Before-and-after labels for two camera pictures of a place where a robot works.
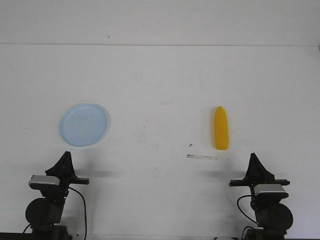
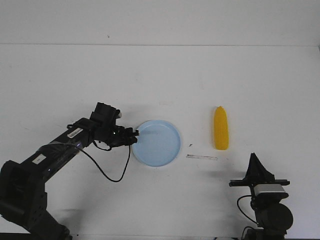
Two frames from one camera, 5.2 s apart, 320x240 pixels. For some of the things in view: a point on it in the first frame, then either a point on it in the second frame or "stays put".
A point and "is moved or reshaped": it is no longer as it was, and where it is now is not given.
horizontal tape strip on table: x=199 y=156 stays put
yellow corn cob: x=221 y=134 stays put
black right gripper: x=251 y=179 stays put
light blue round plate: x=83 y=124 is moved or reshaped
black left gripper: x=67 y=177 → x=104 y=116
